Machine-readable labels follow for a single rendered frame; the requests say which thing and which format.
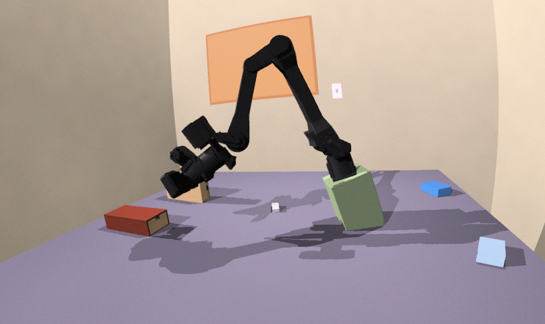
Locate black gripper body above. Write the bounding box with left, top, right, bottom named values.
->
left=161, top=155, right=214, bottom=198

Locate light blue rectangular block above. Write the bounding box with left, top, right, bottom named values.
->
left=421, top=181, right=451, bottom=197

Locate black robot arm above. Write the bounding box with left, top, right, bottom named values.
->
left=170, top=35, right=357, bottom=182

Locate pale blue block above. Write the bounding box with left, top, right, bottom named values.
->
left=476, top=237, right=506, bottom=267

